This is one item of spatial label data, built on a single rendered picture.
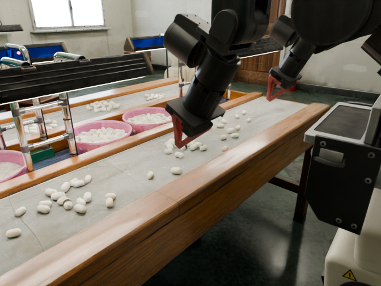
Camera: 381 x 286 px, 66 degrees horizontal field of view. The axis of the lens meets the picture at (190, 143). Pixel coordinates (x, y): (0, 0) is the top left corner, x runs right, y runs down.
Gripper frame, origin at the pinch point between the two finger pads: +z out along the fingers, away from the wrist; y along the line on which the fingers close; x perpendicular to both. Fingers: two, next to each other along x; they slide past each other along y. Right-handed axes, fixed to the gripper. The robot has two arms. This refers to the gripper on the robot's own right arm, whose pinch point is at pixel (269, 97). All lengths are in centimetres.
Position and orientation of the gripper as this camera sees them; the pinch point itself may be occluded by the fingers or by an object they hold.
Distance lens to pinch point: 92.0
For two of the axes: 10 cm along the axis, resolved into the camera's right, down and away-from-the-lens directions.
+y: -6.1, 3.1, -7.3
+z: -3.7, 7.0, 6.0
